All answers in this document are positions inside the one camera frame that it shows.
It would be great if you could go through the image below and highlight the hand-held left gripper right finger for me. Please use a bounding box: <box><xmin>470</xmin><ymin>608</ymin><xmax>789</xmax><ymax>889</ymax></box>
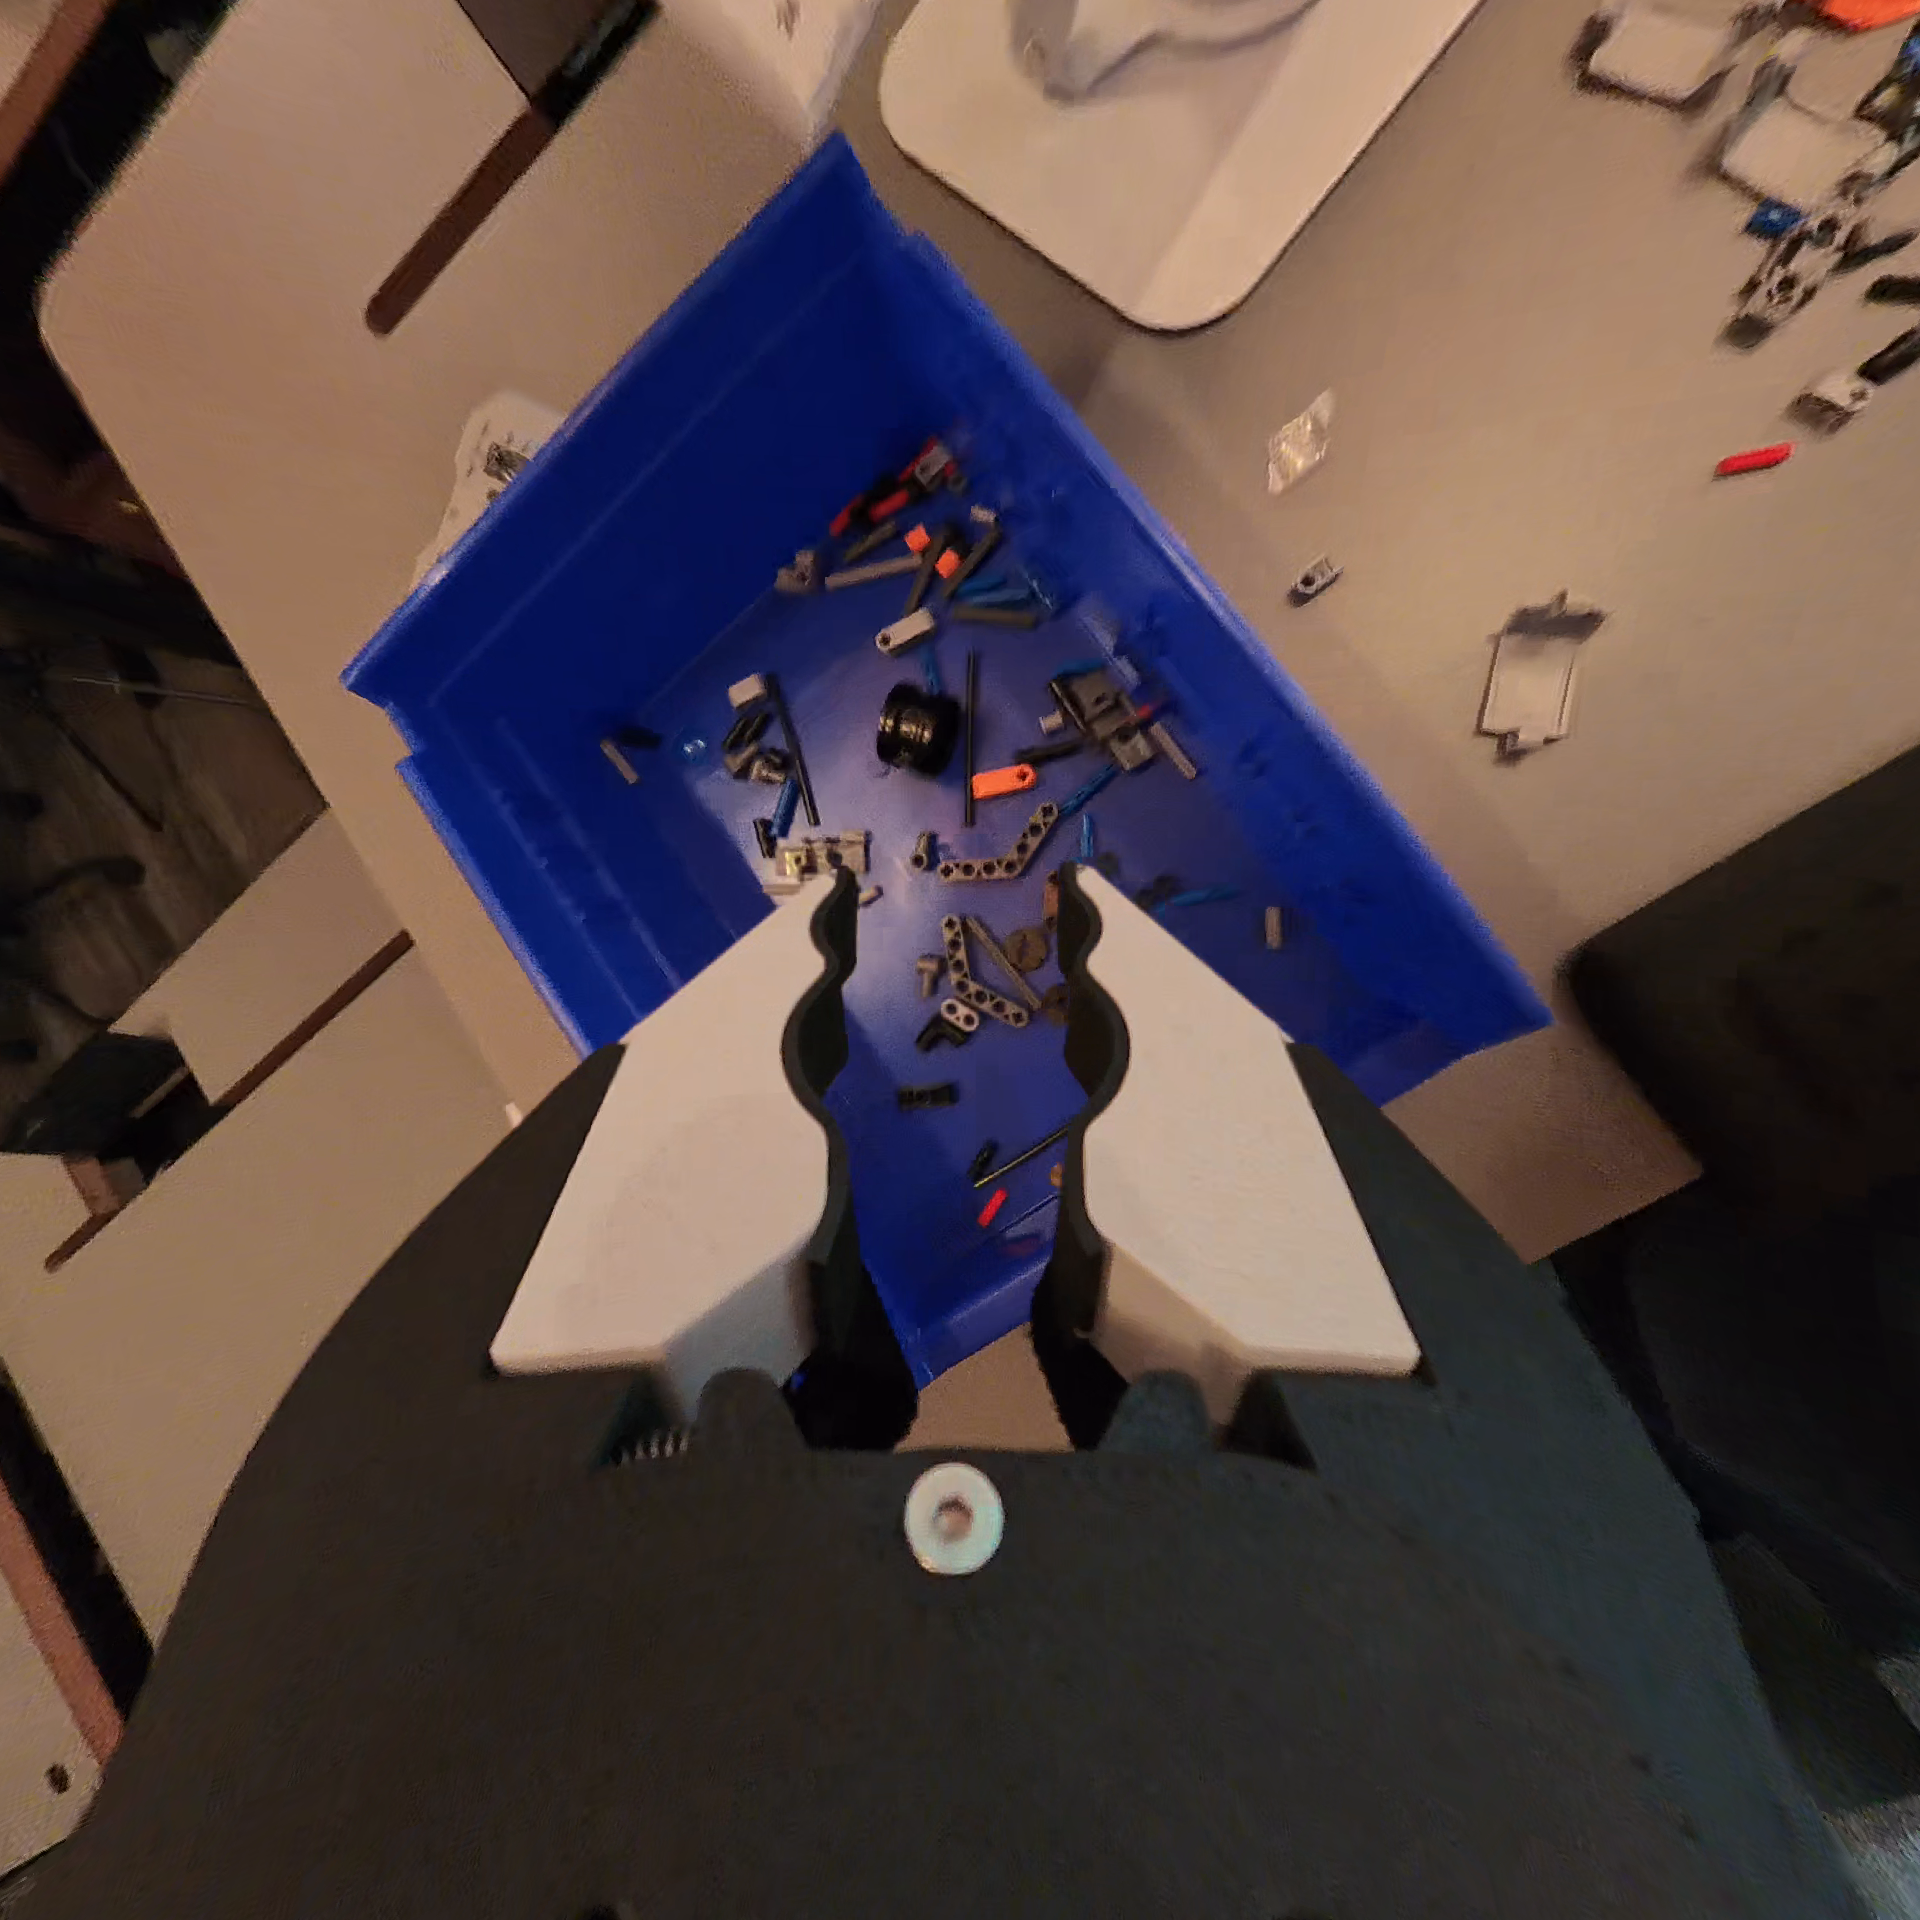
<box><xmin>1050</xmin><ymin>863</ymin><xmax>1424</xmax><ymax>1424</ymax></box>

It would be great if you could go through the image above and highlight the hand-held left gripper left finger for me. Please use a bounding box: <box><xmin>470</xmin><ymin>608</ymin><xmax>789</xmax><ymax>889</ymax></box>
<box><xmin>490</xmin><ymin>873</ymin><xmax>865</xmax><ymax>1419</ymax></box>

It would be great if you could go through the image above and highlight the pile of toy parts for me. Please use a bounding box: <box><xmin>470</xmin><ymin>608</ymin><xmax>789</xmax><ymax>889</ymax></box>
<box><xmin>599</xmin><ymin>431</ymin><xmax>1297</xmax><ymax>1251</ymax></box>

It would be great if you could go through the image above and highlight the blue plastic bin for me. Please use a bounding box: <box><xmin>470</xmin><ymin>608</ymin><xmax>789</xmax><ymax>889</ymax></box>
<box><xmin>342</xmin><ymin>129</ymin><xmax>1558</xmax><ymax>1384</ymax></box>

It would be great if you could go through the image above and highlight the pale grey toy panel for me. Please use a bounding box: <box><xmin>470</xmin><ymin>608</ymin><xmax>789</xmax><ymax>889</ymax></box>
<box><xmin>1478</xmin><ymin>592</ymin><xmax>1610</xmax><ymax>760</ymax></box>
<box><xmin>1574</xmin><ymin>0</ymin><xmax>1745</xmax><ymax>109</ymax></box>
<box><xmin>1715</xmin><ymin>87</ymin><xmax>1896</xmax><ymax>200</ymax></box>

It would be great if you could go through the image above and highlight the white toy remote control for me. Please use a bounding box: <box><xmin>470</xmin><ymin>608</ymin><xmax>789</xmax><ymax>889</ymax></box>
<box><xmin>441</xmin><ymin>391</ymin><xmax>568</xmax><ymax>576</ymax></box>

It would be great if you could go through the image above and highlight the small clear plastic bag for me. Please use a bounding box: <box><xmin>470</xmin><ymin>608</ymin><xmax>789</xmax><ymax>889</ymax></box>
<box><xmin>1267</xmin><ymin>391</ymin><xmax>1338</xmax><ymax>495</ymax></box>

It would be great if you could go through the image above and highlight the grey wood-edged desk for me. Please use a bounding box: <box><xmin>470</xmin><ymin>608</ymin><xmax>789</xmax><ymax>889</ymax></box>
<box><xmin>32</xmin><ymin>0</ymin><xmax>841</xmax><ymax>1051</ymax></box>

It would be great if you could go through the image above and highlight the white book stand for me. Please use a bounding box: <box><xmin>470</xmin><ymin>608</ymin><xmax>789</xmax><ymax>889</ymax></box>
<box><xmin>875</xmin><ymin>0</ymin><xmax>1491</xmax><ymax>336</ymax></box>

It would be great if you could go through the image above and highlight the dark grey toy beam assembly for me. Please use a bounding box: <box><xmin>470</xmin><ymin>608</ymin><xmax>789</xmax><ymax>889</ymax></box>
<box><xmin>1722</xmin><ymin>175</ymin><xmax>1920</xmax><ymax>356</ymax></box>

